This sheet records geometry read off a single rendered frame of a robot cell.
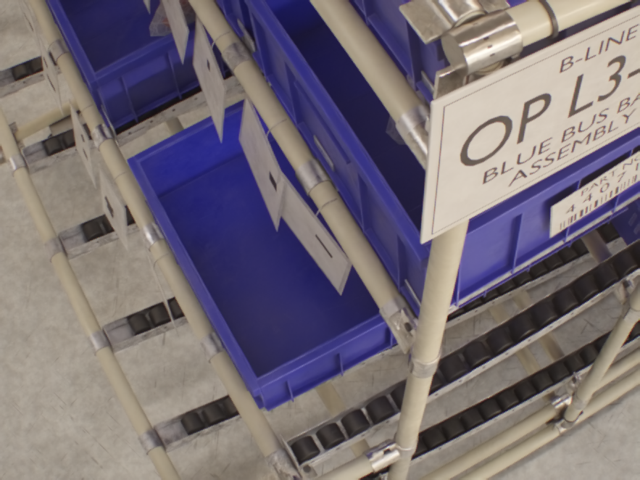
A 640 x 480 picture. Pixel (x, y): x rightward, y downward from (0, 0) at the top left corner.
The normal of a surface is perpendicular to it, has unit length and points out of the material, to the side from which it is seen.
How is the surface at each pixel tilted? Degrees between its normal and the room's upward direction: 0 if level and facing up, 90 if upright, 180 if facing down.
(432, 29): 0
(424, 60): 98
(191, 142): 90
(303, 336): 3
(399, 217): 4
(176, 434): 11
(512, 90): 90
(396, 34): 98
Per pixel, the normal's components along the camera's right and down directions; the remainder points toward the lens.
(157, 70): 0.47, 0.79
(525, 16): 0.06, -0.29
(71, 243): 0.15, -0.50
